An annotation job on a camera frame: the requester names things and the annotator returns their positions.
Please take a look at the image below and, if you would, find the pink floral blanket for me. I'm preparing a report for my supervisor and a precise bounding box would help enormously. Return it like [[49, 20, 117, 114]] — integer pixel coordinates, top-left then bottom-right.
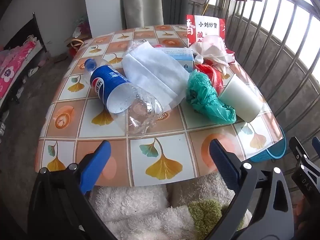
[[0, 41, 35, 99]]

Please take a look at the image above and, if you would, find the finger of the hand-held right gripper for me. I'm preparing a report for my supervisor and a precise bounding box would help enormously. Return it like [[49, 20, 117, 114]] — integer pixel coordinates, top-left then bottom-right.
[[289, 136, 320, 178]]

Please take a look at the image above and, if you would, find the red white paper bag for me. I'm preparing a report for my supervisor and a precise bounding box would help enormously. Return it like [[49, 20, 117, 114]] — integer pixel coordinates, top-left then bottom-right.
[[186, 14, 227, 48]]

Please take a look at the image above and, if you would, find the blue white carton box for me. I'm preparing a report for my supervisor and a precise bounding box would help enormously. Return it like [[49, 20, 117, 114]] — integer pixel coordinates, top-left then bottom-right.
[[160, 47, 196, 73]]

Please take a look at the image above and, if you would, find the white wet wipe sheet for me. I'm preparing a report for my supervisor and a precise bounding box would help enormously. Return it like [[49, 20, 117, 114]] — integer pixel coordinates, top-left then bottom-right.
[[122, 41, 190, 112]]

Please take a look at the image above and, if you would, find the red plastic bag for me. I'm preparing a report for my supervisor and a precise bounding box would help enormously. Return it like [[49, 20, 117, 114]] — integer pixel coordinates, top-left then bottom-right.
[[195, 64, 223, 94]]

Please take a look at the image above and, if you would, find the metal balcony railing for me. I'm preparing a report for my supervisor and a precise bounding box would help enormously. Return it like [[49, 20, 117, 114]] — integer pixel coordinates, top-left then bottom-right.
[[187, 0, 320, 143]]

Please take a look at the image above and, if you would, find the white paper cup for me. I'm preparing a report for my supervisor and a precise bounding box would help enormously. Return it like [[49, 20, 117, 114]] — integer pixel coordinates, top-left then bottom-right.
[[218, 75, 265, 123]]

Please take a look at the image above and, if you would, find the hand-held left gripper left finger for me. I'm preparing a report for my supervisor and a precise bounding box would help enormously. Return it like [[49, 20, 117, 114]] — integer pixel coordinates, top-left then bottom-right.
[[27, 140, 118, 240]]

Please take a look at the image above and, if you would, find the pink white cloth bundle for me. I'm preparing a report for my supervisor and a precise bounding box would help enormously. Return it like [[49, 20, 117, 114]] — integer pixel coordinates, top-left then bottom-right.
[[72, 15, 90, 39]]

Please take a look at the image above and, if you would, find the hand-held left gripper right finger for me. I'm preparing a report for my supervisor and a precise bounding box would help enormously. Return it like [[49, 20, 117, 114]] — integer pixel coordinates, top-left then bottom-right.
[[209, 139, 294, 240]]

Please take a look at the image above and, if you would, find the yellow handled bag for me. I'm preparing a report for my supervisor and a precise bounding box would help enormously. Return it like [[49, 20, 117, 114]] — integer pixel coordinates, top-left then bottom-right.
[[65, 37, 86, 56]]

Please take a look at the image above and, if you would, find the grey curtain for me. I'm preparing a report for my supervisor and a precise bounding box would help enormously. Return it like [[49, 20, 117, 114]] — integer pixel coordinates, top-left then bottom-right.
[[119, 0, 165, 29]]

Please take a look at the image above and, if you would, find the clear plastic cola bottle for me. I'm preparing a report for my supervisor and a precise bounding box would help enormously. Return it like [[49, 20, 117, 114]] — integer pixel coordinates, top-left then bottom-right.
[[84, 58, 163, 138]]

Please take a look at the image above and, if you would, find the blue plastic waste basket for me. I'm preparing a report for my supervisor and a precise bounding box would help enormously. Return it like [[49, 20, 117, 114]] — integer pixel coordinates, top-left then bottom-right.
[[249, 125, 287, 163]]

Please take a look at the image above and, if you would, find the white plastic bag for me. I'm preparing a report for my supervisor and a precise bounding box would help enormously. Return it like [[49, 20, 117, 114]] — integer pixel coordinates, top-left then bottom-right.
[[189, 35, 235, 75]]

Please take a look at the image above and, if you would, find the green plastic bag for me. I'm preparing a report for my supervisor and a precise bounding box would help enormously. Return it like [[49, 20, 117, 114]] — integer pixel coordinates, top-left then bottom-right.
[[185, 70, 237, 124]]

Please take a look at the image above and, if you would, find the yellow pole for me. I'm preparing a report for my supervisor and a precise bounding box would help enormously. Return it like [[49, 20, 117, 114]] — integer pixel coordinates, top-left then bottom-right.
[[202, 0, 213, 16]]

